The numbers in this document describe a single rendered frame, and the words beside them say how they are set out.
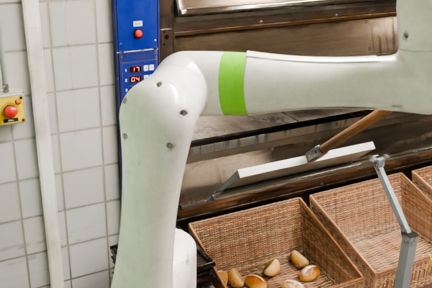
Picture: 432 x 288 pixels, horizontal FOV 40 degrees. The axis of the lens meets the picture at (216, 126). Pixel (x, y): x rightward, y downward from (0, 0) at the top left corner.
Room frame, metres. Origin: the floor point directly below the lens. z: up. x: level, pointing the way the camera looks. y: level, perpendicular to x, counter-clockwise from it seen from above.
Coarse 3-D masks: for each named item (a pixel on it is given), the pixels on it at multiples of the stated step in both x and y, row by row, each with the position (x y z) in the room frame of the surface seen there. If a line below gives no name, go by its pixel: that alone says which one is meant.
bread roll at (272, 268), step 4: (272, 260) 2.15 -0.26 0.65; (276, 260) 2.14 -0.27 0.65; (268, 264) 2.13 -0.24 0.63; (272, 264) 2.11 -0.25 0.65; (276, 264) 2.12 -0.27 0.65; (264, 268) 2.12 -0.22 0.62; (268, 268) 2.09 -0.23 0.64; (272, 268) 2.09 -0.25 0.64; (276, 268) 2.11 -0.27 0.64; (264, 272) 2.09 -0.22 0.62; (268, 272) 2.08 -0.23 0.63; (272, 272) 2.09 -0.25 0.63; (276, 272) 2.10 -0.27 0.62; (272, 276) 2.10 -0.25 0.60
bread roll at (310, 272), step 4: (304, 268) 2.10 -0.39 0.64; (308, 268) 2.10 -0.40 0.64; (312, 268) 2.10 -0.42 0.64; (316, 268) 2.11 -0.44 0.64; (300, 272) 2.10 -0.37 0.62; (304, 272) 2.08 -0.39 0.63; (308, 272) 2.08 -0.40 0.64; (312, 272) 2.09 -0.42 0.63; (316, 272) 2.10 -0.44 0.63; (300, 276) 2.08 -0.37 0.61; (304, 276) 2.07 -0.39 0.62; (308, 276) 2.07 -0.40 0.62; (312, 276) 2.08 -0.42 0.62; (316, 276) 2.09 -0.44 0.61; (304, 280) 2.07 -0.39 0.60; (308, 280) 2.07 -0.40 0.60
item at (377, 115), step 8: (376, 112) 1.55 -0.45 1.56; (384, 112) 1.52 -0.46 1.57; (360, 120) 1.61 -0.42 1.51; (368, 120) 1.57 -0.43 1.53; (376, 120) 1.56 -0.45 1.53; (352, 128) 1.63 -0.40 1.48; (360, 128) 1.60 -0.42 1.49; (336, 136) 1.69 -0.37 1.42; (344, 136) 1.66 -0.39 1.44; (328, 144) 1.72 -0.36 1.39; (336, 144) 1.70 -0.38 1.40
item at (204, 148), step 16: (352, 112) 2.55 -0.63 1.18; (368, 112) 2.56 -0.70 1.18; (400, 112) 2.62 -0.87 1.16; (272, 128) 2.34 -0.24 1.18; (288, 128) 2.35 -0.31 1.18; (304, 128) 2.37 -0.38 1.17; (320, 128) 2.41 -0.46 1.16; (336, 128) 2.45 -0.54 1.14; (192, 144) 2.16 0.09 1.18; (208, 144) 2.16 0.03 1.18; (224, 144) 2.19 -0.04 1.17; (240, 144) 2.23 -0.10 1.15
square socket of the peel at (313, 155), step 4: (312, 148) 1.79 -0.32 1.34; (316, 148) 1.77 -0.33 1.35; (308, 152) 1.81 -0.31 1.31; (312, 152) 1.79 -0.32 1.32; (316, 152) 1.77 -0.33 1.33; (320, 152) 1.75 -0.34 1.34; (308, 156) 1.81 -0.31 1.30; (312, 156) 1.79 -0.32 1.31; (316, 156) 1.77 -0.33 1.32; (320, 156) 1.78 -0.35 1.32; (308, 160) 1.81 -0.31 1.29; (312, 160) 1.80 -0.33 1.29
